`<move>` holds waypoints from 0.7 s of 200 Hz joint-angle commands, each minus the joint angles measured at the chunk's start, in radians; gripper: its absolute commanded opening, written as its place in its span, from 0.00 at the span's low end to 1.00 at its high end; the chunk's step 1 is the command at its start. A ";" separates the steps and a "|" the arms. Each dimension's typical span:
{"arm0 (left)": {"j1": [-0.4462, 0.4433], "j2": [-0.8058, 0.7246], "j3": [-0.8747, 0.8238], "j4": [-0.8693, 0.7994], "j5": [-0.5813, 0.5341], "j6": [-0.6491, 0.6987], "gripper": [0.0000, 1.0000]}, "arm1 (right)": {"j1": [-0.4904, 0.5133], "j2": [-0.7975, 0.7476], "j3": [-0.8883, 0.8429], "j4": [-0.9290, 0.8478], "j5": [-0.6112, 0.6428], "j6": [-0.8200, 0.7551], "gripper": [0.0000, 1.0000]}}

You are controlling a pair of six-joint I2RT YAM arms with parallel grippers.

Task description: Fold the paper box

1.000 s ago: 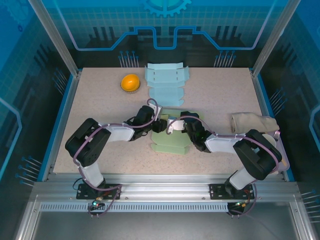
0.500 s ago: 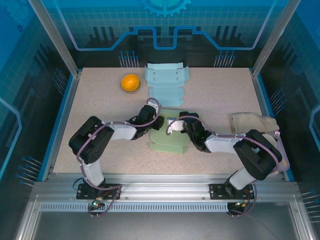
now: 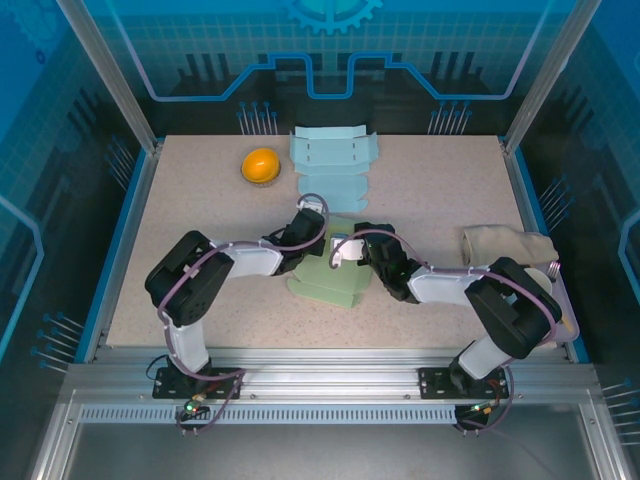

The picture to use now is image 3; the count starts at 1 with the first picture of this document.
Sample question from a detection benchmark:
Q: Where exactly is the green paper box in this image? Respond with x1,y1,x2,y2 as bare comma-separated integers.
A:
286,212,374,310

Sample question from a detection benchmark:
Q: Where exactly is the blue paper box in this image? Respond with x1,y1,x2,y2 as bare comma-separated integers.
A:
288,124,381,214

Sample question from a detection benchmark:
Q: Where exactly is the orange dome-shaped tart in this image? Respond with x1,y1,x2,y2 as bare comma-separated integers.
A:
240,146,283,189

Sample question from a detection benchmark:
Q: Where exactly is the beige folded cloth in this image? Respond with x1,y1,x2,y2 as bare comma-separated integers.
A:
459,223,559,266

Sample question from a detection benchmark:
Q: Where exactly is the lilac plastic tray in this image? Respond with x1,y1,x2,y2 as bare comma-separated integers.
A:
542,269,581,347

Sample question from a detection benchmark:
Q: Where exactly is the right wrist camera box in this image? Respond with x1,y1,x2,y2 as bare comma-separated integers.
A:
328,233,367,270

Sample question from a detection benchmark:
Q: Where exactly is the aluminium mounting rail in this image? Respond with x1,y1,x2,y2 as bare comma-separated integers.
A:
64,347,601,407

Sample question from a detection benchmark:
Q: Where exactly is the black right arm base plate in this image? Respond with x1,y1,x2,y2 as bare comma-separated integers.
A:
417,367,510,400

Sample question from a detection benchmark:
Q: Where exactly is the slotted grey cable duct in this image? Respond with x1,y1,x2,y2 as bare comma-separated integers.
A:
78,404,459,426

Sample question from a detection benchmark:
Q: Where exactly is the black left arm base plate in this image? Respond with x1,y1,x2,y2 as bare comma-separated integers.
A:
152,367,244,400

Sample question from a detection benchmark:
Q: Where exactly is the aluminium frame post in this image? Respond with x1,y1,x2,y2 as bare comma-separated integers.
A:
54,0,164,155
502,0,604,155

